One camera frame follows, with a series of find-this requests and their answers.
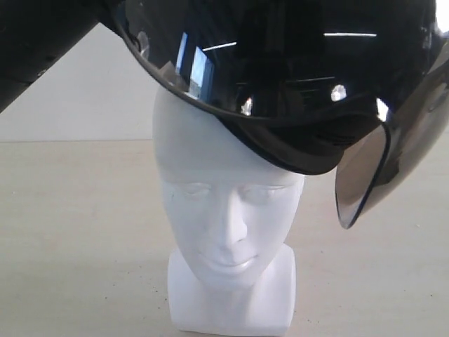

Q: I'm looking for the white mannequin head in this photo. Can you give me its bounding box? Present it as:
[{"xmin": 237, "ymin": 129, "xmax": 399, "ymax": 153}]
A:
[{"xmin": 152, "ymin": 88, "xmax": 305, "ymax": 336}]

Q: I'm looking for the black helmet with visor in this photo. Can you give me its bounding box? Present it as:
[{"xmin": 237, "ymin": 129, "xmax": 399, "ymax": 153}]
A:
[{"xmin": 98, "ymin": 0, "xmax": 448, "ymax": 229}]

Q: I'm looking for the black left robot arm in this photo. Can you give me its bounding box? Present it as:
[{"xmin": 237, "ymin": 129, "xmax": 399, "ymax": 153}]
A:
[{"xmin": 1, "ymin": 0, "xmax": 120, "ymax": 111}]

